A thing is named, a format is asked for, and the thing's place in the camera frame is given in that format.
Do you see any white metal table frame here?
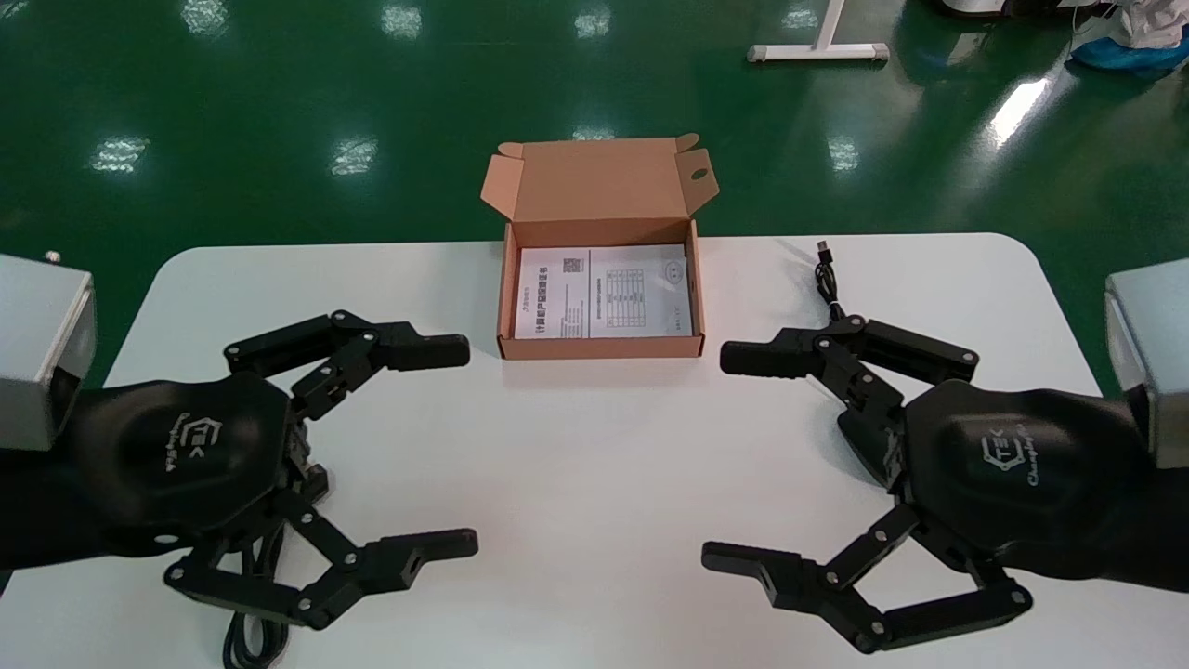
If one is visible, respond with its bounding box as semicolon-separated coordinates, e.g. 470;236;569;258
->
747;0;890;64

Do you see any brown cardboard storage box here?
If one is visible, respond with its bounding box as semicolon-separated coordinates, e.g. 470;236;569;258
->
480;133;721;361

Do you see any black USB cable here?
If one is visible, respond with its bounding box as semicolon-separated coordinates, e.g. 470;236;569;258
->
815;240;908;490

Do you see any white black machine base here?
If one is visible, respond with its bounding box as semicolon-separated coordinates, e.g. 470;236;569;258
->
934;0;1125;21

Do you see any black power cord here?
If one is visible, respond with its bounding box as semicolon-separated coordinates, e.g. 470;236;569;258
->
221;516;291;669

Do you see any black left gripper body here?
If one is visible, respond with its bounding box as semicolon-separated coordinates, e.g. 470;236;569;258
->
0;370;328;571

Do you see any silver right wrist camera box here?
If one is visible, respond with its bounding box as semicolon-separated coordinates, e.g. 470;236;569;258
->
1104;258;1189;470

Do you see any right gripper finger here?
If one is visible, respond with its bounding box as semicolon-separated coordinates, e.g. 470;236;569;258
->
719;315;980;439
700;502;1034;654

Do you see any blue shoe cover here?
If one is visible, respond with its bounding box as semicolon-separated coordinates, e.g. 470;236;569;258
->
1068;35;1189;73

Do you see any white coverall leg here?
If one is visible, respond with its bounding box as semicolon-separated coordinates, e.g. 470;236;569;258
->
1119;0;1189;49

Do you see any white printed paper manual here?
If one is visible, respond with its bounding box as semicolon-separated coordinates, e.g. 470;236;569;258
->
514;244;696;340

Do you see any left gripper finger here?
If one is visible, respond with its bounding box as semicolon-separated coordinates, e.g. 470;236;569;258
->
164;492;480;632
225;310;472;420

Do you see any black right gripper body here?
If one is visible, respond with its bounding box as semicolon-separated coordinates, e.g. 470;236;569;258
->
903;377;1189;594

